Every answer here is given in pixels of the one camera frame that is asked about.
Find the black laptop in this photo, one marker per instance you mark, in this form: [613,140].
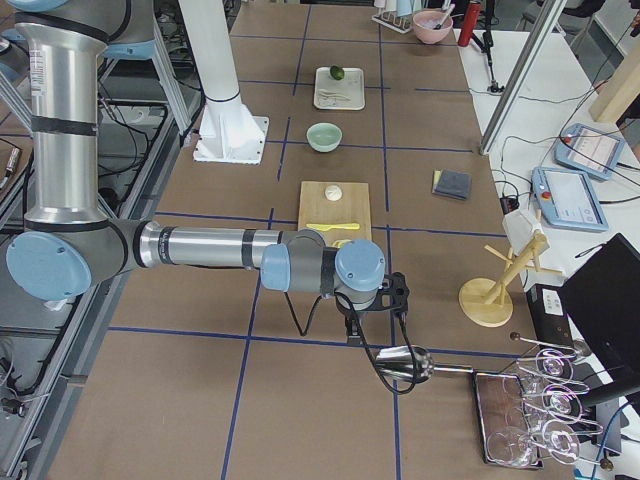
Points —
[602,300]

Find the white bear tray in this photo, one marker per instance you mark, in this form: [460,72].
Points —
[352,85]

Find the pink bowl with ice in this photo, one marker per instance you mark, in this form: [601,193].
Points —
[429,26]

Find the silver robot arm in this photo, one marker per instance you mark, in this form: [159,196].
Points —
[70,245]

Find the black selfie stick tripod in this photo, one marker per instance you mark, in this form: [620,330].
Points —
[485,43]

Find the metal scoop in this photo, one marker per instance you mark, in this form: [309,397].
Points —
[413,364]

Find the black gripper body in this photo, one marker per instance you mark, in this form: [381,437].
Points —
[353,316]

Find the red bottle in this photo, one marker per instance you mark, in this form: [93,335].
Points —
[469,22]

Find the mint green bowl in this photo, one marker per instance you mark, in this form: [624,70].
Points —
[324,137]

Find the wooden mug tree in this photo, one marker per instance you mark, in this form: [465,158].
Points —
[485,301]

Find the aluminium frame post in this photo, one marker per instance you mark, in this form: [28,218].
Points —
[542,28]

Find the near blue teach pendant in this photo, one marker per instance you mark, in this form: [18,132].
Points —
[567,199]

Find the white ceramic spoon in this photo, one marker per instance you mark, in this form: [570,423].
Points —
[323,93]

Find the green lime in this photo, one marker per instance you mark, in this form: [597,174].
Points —
[336,72]

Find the yellow plastic knife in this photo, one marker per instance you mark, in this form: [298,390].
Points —
[336,226]

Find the far blue teach pendant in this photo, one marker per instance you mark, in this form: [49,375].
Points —
[589,150]

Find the lemon slice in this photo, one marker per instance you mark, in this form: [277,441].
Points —
[340,242]

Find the grey yellow sponge cloth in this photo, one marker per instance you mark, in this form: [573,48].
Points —
[451,184]

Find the white steamed bun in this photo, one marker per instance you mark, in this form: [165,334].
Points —
[333,192]

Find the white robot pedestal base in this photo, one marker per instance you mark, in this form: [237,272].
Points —
[228,132]

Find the blue teach pendant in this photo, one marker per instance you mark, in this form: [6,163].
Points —
[567,199]
[589,150]

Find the bamboo cutting board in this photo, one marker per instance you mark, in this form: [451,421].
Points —
[353,207]

